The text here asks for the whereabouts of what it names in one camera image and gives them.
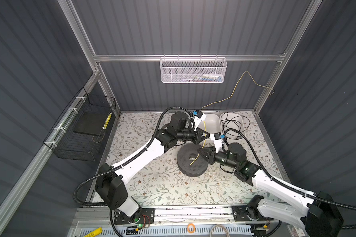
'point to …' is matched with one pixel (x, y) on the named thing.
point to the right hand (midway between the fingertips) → (199, 151)
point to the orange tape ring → (194, 227)
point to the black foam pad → (90, 122)
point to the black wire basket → (78, 134)
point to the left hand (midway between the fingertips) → (211, 135)
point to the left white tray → (211, 124)
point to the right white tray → (227, 124)
